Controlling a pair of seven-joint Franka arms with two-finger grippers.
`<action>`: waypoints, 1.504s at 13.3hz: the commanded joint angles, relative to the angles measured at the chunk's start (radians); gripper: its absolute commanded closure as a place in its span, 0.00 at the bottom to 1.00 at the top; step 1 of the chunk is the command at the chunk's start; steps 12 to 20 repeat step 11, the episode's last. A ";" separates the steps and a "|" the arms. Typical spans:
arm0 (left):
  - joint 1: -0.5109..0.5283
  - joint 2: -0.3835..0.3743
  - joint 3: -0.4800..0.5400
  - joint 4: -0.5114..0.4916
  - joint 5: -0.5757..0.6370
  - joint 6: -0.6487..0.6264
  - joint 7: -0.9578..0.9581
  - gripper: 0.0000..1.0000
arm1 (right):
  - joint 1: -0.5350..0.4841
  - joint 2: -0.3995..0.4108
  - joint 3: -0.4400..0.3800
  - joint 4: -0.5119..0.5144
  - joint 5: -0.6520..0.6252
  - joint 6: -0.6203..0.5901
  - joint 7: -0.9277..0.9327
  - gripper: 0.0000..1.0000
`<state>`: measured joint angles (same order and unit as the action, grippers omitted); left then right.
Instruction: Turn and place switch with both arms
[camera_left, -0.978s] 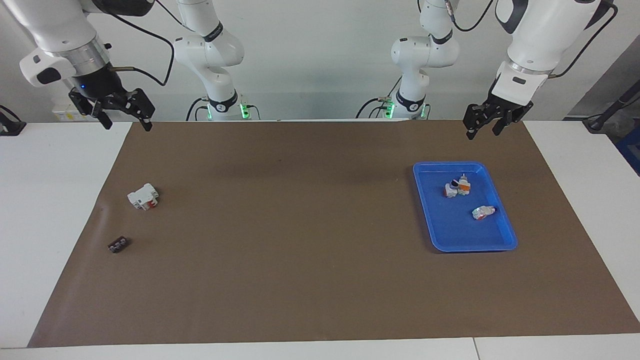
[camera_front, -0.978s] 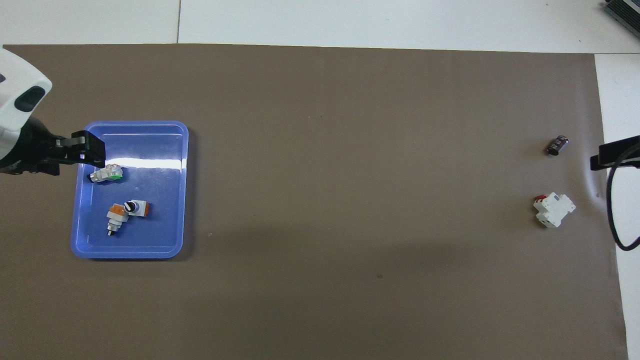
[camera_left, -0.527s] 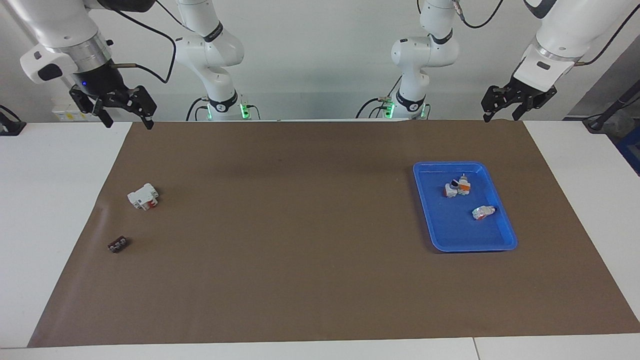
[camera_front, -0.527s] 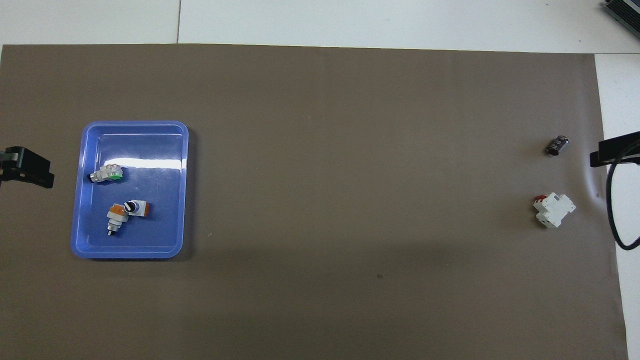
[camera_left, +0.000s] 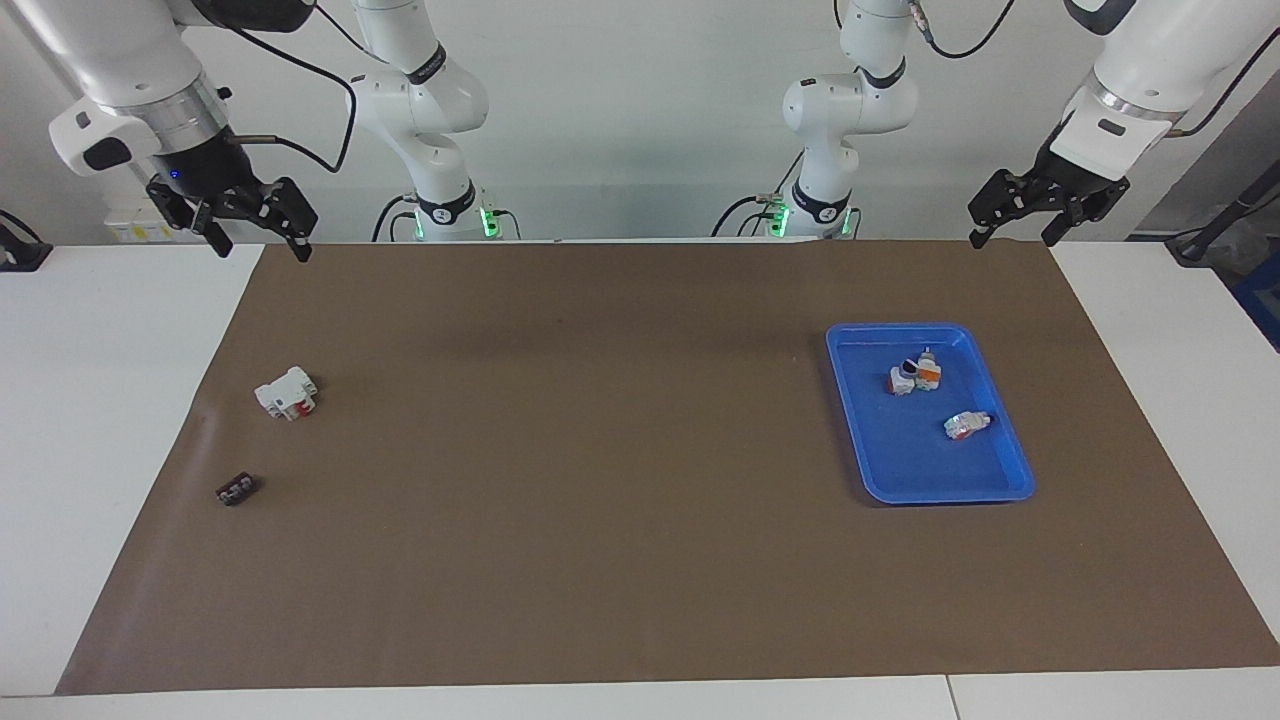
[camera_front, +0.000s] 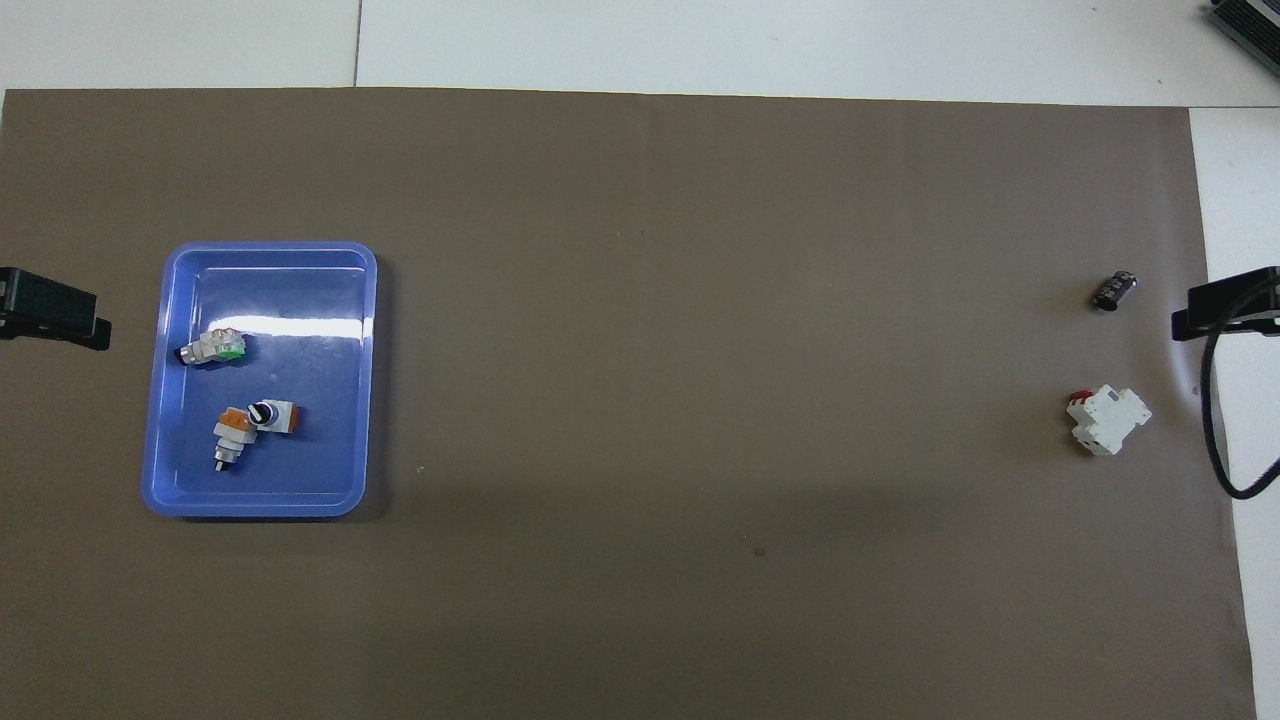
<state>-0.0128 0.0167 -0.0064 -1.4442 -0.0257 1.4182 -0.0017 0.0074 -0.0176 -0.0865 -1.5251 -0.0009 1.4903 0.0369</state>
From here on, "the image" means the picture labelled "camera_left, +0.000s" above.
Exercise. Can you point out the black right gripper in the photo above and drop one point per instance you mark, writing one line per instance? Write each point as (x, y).
(205, 170)

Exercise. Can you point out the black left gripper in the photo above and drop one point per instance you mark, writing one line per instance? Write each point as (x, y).
(1075, 180)

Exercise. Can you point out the white switch with black knob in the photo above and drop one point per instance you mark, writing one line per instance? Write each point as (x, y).
(965, 426)

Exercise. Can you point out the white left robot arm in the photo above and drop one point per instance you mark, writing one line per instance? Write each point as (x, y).
(1150, 60)

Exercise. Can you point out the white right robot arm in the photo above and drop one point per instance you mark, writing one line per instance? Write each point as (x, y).
(120, 60)

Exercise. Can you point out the black stand pole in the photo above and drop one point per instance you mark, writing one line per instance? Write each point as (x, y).
(1220, 215)

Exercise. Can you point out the white circuit breaker, red lever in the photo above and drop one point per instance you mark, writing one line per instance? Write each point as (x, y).
(280, 392)

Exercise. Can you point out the blue box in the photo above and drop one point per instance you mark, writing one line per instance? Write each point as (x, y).
(1262, 310)

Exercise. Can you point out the small black electronic component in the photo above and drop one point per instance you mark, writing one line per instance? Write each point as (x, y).
(237, 490)

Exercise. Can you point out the blue plastic tray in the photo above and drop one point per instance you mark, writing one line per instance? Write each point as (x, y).
(900, 460)

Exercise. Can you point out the brown table mat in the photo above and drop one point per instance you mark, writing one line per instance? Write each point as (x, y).
(550, 500)

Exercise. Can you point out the white wall socket box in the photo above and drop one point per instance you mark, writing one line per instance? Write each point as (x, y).
(140, 230)

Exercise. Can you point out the orange white switch, white shaft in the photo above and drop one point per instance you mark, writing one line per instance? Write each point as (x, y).
(930, 374)

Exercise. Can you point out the black clamp mount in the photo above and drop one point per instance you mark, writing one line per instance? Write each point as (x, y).
(20, 250)

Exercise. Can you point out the white orange switch, black knob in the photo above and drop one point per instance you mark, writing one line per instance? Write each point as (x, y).
(903, 380)

